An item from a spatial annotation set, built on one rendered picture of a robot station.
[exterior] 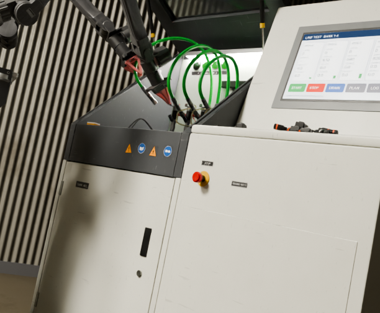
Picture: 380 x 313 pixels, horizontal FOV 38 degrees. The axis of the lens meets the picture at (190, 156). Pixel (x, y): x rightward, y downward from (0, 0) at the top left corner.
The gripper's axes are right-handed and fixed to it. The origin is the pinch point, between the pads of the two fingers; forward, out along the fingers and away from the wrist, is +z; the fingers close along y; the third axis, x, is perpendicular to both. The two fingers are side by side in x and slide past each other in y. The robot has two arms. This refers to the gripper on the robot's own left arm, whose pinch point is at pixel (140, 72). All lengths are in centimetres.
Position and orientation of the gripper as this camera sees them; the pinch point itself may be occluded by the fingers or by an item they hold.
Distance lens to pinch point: 236.4
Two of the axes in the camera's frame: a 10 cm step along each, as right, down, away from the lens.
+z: 6.0, 7.9, -1.3
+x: -7.8, 5.5, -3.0
